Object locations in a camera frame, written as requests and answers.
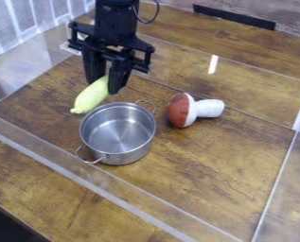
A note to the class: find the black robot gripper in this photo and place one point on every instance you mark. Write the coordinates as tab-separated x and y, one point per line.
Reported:
110	39

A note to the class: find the stainless steel pot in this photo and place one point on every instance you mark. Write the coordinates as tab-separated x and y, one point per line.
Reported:
116	133

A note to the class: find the clear acrylic triangular stand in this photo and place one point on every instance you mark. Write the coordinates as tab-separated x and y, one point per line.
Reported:
72	45

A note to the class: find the red toy mushroom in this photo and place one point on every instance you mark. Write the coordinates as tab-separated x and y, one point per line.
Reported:
184	110

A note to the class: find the black strip on table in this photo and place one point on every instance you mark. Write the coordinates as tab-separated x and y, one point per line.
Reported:
235	17

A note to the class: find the clear acrylic front barrier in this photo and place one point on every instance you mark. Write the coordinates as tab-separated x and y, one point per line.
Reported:
160	213

